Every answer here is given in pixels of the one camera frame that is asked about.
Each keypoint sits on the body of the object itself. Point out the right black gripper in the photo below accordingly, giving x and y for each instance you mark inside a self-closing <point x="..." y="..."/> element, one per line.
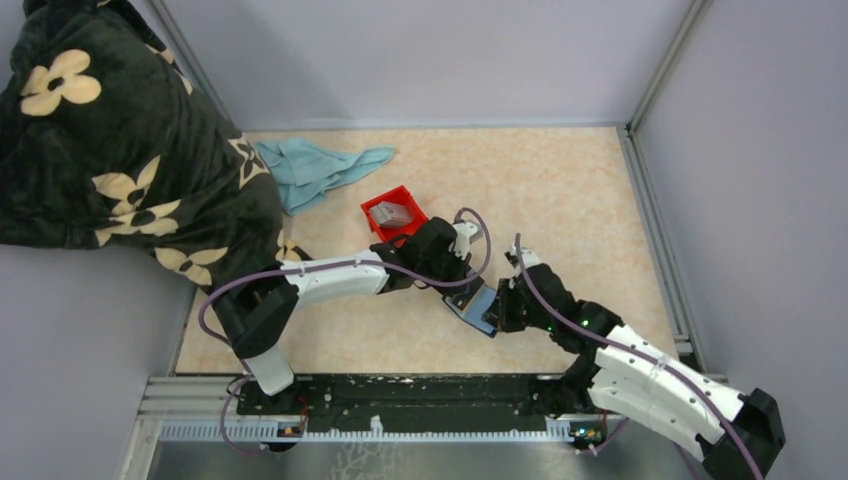
<point x="499" y="316"/>

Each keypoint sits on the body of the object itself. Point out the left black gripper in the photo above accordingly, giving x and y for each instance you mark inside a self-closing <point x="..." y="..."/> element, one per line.
<point x="461" y="267"/>

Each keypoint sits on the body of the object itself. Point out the red plastic bin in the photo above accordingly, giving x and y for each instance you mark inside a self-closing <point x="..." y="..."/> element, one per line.
<point x="400" y="195"/>

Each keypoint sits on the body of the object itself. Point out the navy leather card holder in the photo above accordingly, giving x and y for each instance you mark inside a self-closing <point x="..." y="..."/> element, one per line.
<point x="470" y="303"/>

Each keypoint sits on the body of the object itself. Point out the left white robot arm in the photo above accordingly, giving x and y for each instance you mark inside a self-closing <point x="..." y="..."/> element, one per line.
<point x="255" y="309"/>

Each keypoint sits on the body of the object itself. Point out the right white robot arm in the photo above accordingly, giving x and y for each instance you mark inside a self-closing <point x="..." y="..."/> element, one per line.
<point x="733" y="434"/>

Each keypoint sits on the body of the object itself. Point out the cards stack in bin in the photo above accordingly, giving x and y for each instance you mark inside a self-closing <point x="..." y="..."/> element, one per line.
<point x="390" y="215"/>

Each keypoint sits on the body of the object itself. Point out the light blue cloth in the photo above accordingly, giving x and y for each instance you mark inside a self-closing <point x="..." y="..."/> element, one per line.
<point x="305" y="172"/>

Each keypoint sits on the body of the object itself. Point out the black floral fleece blanket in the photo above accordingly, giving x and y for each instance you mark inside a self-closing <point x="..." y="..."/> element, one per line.
<point x="105" y="142"/>

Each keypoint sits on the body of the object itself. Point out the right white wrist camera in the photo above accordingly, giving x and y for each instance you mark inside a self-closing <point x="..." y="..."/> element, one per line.
<point x="522" y="257"/>

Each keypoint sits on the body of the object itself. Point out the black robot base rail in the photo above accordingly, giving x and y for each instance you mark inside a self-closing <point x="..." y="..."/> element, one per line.
<point x="431" y="408"/>

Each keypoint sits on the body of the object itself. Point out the aluminium frame post left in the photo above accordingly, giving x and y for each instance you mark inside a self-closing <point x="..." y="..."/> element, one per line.
<point x="187" y="54"/>

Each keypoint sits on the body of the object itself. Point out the aluminium frame post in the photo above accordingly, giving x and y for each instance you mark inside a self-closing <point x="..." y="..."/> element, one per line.
<point x="187" y="54"/>
<point x="690" y="22"/>

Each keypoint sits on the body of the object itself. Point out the aluminium frame post right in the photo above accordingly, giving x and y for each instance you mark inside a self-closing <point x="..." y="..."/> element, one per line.
<point x="690" y="22"/>

